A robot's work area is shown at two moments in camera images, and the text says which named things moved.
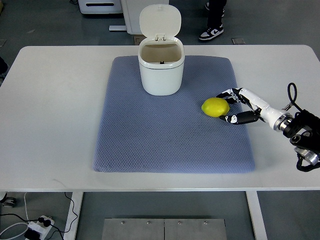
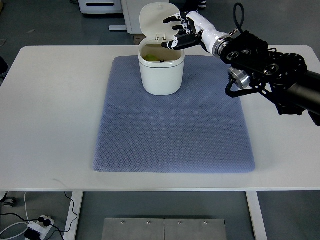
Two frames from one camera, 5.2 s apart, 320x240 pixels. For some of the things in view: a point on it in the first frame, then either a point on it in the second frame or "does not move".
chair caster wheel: [8, 201] does not move
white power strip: [39, 227] does not move
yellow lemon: [215, 107] → [151, 58]
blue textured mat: [139, 132] does not move
